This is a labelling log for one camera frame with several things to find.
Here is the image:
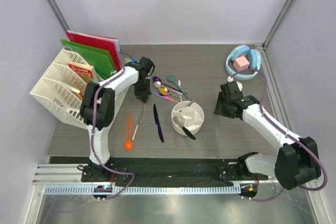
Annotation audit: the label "green folder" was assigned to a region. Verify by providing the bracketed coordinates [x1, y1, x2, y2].
[60, 39, 118, 79]

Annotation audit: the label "blue card box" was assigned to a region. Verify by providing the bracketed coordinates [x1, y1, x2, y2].
[129, 59, 139, 63]

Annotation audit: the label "orange chopstick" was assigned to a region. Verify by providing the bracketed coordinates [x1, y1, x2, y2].
[126, 111, 131, 142]

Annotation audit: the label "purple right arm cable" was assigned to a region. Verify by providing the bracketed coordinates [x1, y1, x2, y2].
[230, 68, 329, 202]

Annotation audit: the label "gold spoon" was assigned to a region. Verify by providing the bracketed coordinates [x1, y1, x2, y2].
[158, 86, 182, 100]

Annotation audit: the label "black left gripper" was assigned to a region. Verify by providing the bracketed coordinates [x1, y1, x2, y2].
[134, 77, 152, 103]

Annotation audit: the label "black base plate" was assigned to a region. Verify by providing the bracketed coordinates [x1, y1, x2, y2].
[77, 157, 268, 188]

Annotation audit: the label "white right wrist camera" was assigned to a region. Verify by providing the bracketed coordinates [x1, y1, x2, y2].
[227, 76, 243, 92]

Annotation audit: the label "white round divided container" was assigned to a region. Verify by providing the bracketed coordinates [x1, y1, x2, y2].
[171, 101, 205, 136]

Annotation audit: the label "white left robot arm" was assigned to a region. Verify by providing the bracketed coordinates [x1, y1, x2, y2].
[80, 57, 155, 182]

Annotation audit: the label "pink cube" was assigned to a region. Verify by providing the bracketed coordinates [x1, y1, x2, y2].
[233, 56, 250, 72]

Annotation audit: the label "light blue headphones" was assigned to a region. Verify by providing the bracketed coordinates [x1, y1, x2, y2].
[225, 45, 261, 81]

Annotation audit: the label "red folder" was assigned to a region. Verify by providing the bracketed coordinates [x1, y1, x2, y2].
[66, 30, 122, 71]

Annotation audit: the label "teal spoon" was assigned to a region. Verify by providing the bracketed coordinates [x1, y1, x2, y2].
[167, 76, 189, 98]

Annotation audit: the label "white slotted cable duct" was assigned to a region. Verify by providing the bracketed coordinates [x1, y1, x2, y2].
[44, 184, 241, 196]

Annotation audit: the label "white plastic file organizer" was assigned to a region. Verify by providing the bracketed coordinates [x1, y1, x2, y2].
[29, 46, 127, 130]

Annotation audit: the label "blue metallic knife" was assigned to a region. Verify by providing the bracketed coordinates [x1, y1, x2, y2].
[153, 104, 164, 143]

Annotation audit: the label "purple metallic spoon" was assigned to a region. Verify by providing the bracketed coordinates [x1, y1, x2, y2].
[152, 76, 184, 94]

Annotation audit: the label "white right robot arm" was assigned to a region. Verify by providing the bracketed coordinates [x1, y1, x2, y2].
[214, 81, 321, 190]

